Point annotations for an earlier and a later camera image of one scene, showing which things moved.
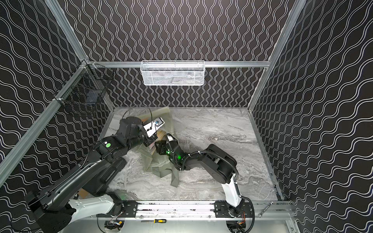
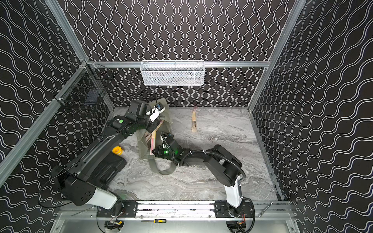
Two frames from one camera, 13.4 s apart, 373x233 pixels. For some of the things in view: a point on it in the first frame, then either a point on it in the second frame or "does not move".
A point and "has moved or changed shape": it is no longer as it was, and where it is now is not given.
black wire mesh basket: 88,84 does not move
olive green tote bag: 160,161 has moved or changed shape
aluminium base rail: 273,208 does not move
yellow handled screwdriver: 156,221 does not move
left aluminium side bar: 8,161 does not move
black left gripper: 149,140 → 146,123
